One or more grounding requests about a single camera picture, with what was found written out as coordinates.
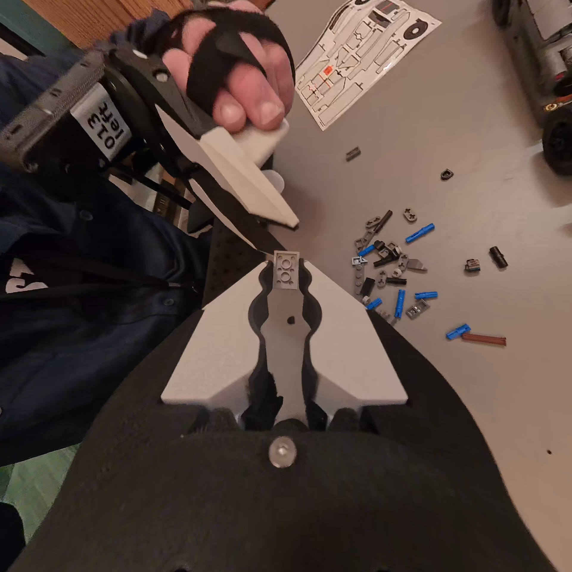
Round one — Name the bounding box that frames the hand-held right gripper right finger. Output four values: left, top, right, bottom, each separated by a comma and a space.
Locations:
299, 258, 408, 432

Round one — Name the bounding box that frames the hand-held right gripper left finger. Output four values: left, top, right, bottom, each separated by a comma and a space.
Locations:
160, 261, 284, 432

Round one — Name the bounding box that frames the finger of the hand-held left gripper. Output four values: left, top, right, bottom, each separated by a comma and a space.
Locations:
185, 178, 261, 251
154, 106, 301, 229

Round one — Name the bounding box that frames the group of small lego connectors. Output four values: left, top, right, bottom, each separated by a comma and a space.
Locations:
345, 147, 509, 341

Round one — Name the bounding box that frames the grey lego car model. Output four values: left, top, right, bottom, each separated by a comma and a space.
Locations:
492, 0, 572, 175

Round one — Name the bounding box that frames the person's left hand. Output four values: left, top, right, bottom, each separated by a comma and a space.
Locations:
163, 0, 296, 132

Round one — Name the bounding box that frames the black perforated panel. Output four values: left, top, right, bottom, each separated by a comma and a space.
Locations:
202, 214, 280, 310

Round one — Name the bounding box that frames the white printed sheet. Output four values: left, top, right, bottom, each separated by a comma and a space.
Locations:
295, 0, 443, 131

